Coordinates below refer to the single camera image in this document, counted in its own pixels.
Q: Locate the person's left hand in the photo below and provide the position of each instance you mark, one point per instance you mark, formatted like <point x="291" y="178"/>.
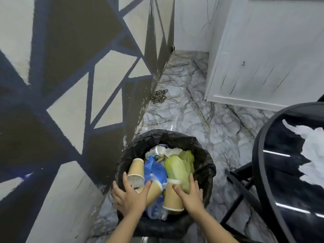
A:
<point x="129" y="201"/>

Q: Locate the person's right hand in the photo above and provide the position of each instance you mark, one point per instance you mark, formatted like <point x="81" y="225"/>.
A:
<point x="192" y="203"/>

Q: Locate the person's left middle finger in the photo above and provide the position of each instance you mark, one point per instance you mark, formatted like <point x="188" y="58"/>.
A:
<point x="116" y="187"/>

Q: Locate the person's left thumb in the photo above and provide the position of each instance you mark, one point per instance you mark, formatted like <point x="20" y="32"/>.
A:
<point x="147" y="188"/>

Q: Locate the person's right thumb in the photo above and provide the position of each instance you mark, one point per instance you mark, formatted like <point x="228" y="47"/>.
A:
<point x="178" y="191"/>

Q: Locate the person's right middle finger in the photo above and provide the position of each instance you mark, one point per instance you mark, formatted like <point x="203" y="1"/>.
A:
<point x="201" y="194"/>

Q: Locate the tan paper cup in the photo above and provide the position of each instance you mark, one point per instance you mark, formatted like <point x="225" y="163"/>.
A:
<point x="172" y="199"/>
<point x="155" y="191"/>
<point x="136" y="168"/>

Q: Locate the person's right forearm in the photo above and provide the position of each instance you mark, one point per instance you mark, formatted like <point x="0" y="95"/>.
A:
<point x="215" y="230"/>

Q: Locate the person's left forearm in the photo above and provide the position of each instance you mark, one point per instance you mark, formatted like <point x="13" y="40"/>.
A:
<point x="122" y="230"/>

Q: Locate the blue plastic bag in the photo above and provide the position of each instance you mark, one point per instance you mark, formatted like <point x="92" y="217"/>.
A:
<point x="155" y="172"/>

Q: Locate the green plastic bag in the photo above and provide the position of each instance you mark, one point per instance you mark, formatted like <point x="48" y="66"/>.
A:
<point x="178" y="168"/>

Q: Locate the clear plastic bag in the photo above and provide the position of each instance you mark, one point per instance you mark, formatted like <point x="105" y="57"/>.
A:
<point x="157" y="211"/>

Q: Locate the trash bin with black bag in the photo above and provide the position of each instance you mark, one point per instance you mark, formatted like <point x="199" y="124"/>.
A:
<point x="202" y="169"/>

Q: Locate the white drink can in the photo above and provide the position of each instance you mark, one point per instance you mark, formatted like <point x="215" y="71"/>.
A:
<point x="159" y="150"/>

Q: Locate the crumpled white tissue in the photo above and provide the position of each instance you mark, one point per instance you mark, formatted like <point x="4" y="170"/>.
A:
<point x="173" y="151"/>

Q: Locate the black glass table top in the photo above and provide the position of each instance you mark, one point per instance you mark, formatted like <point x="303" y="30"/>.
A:
<point x="281" y="189"/>

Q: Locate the white cabinet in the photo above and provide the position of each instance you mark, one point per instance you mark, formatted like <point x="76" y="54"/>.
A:
<point x="265" y="53"/>

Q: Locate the black metal table frame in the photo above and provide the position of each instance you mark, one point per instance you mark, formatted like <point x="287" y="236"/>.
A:
<point x="240" y="184"/>

